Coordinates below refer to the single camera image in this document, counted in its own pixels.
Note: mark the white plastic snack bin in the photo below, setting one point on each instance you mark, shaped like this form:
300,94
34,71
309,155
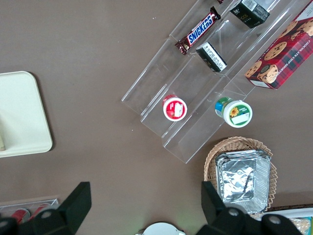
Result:
293,213

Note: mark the clear bag of crackers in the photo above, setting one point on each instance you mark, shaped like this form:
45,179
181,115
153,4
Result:
304,226

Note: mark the cream rectangular tray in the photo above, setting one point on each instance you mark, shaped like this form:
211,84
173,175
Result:
22,102

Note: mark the clear acrylic stepped stand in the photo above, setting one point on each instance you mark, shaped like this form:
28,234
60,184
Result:
171,73

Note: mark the small black carton box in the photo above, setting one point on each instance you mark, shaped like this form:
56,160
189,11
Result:
211,57
249,13

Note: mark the green lidded yogurt cup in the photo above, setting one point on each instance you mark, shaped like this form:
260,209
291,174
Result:
238,113

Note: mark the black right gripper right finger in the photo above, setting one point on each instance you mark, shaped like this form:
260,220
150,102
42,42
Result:
215,210

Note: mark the clear acrylic bottle rack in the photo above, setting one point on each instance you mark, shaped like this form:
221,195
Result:
29,203

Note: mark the red lidded yogurt cup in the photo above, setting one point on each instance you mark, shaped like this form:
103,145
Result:
174,109

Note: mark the red plaid cookie box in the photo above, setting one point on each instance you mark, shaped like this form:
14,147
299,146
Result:
281,56

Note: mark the aluminium foil tray stack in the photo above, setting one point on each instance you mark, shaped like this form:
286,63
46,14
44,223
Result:
239,181

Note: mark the red cola bottle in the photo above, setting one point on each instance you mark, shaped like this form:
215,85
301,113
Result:
42,207
19,216

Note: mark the light woven wicker basket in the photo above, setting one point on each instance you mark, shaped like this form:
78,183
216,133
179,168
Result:
212,156

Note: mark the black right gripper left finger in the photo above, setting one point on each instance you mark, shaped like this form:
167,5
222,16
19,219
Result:
73,208

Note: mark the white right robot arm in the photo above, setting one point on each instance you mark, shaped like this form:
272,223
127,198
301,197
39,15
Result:
161,228

